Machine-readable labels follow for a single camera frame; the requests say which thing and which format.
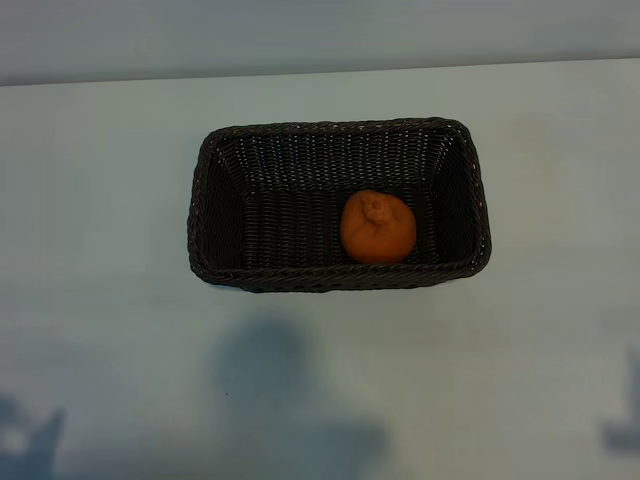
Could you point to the orange fruit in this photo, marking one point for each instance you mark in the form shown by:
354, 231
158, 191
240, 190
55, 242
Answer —
380, 235

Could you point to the dark brown wicker basket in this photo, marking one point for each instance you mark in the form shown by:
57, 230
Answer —
280, 235

